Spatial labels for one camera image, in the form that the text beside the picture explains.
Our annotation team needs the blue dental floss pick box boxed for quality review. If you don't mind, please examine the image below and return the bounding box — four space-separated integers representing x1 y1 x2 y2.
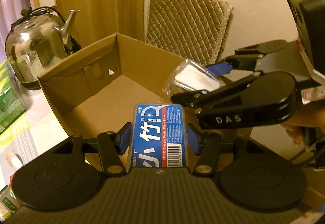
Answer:
129 103 188 168

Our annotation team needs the clear plastic packaged white item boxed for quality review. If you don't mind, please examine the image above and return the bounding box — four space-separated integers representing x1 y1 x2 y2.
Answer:
163 59 226 98

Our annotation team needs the white plastic spoon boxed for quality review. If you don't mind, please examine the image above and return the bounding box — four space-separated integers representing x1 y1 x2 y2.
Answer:
5 151 23 171

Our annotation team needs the green white medicine box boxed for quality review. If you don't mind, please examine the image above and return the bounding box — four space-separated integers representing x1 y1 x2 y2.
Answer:
0 185 20 222

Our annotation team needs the person right hand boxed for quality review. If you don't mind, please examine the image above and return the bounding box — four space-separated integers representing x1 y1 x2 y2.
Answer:
281 100 325 145

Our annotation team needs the brown cardboard box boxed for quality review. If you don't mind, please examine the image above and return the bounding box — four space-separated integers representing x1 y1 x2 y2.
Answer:
39 33 182 139

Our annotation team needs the quilted beige chair cushion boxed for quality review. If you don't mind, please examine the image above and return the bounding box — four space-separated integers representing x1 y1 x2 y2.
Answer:
146 0 234 65

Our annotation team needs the checked tablecloth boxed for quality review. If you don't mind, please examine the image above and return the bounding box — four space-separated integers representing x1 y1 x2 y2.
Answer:
1 90 68 188

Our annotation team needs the green tissue pack bundle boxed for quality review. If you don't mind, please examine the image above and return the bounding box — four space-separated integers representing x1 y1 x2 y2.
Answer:
0 61 26 133

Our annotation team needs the stainless steel kettle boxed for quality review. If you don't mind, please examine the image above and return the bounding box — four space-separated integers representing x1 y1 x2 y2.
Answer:
5 7 81 90

